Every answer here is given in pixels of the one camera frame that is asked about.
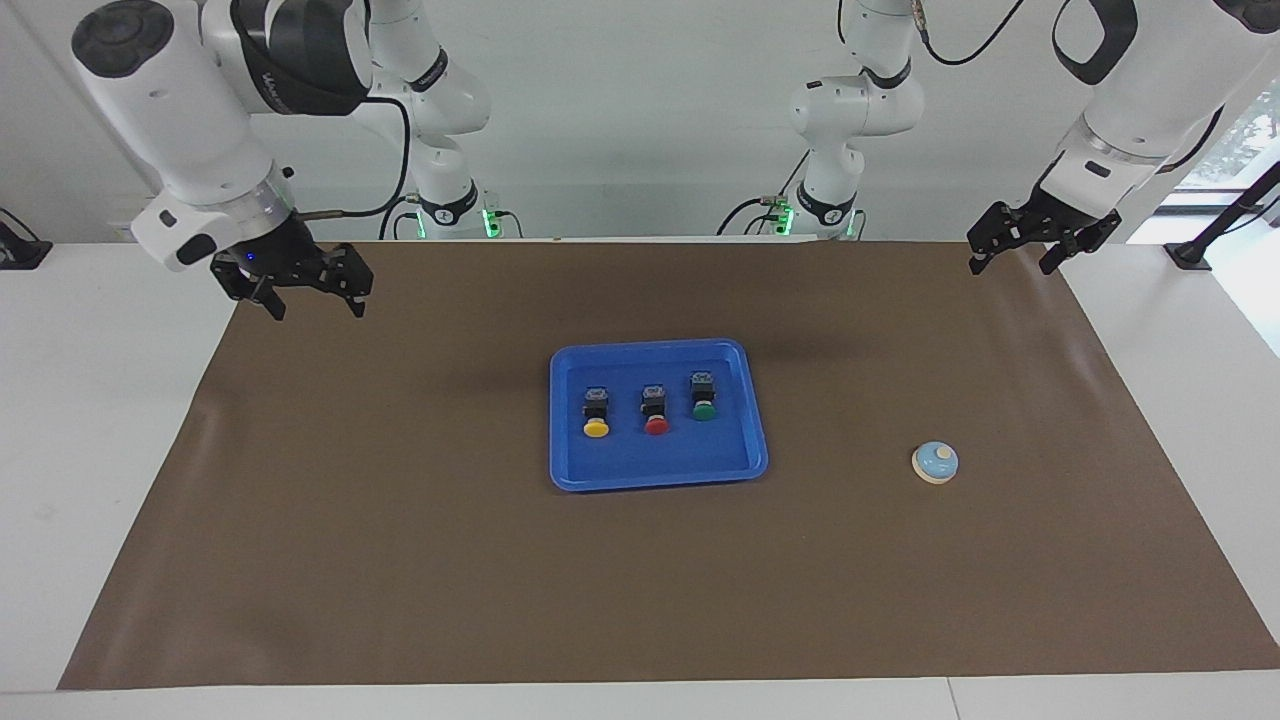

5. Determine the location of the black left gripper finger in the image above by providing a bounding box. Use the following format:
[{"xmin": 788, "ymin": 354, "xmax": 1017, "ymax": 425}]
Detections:
[
  {"xmin": 1038, "ymin": 232, "xmax": 1086, "ymax": 277},
  {"xmin": 967, "ymin": 203, "xmax": 1013, "ymax": 277}
]

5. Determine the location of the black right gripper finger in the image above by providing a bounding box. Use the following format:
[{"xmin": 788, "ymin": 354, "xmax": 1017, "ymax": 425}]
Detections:
[
  {"xmin": 240, "ymin": 272, "xmax": 290, "ymax": 322},
  {"xmin": 326, "ymin": 243, "xmax": 375, "ymax": 320}
]

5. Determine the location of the light blue desk bell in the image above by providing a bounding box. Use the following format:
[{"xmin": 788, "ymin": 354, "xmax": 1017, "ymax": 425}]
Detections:
[{"xmin": 911, "ymin": 441, "xmax": 960, "ymax": 485}]

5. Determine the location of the blue plastic tray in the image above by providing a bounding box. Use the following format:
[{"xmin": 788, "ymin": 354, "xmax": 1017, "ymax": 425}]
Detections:
[{"xmin": 549, "ymin": 338, "xmax": 769, "ymax": 493}]

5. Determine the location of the black tripod stand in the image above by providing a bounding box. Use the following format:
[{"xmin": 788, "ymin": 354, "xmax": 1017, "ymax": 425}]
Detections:
[{"xmin": 1163, "ymin": 160, "xmax": 1280, "ymax": 271}]

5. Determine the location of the glass window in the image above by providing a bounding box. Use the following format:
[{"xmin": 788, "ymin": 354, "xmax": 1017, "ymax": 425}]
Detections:
[{"xmin": 1175, "ymin": 80, "xmax": 1280, "ymax": 216}]

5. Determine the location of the black stand with flat base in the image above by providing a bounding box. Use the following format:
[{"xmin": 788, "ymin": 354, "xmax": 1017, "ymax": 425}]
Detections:
[{"xmin": 0, "ymin": 207, "xmax": 53, "ymax": 271}]

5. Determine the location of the brown table mat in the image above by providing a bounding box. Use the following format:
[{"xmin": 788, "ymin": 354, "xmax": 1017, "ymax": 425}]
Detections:
[{"xmin": 57, "ymin": 238, "xmax": 1280, "ymax": 691}]

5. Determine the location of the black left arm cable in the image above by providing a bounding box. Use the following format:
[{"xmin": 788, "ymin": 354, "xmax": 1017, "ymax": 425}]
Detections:
[{"xmin": 912, "ymin": 0, "xmax": 1229, "ymax": 173}]

